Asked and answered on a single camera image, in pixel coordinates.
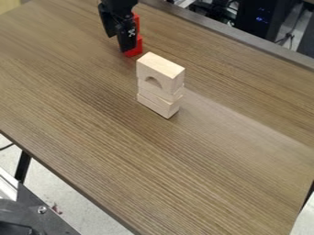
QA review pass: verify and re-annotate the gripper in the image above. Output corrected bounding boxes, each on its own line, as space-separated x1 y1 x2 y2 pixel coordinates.
96 0 140 53

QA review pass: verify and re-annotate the red block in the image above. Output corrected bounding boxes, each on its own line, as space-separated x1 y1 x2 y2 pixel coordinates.
121 12 145 59

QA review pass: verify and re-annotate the wooden arch block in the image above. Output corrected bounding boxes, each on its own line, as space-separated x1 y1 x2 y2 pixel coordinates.
134 50 187 96

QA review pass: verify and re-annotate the black computer tower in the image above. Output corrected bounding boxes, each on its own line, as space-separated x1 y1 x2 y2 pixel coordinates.
234 0 305 43

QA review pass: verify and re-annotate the black table leg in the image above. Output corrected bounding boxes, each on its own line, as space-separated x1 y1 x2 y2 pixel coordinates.
13 150 34 185

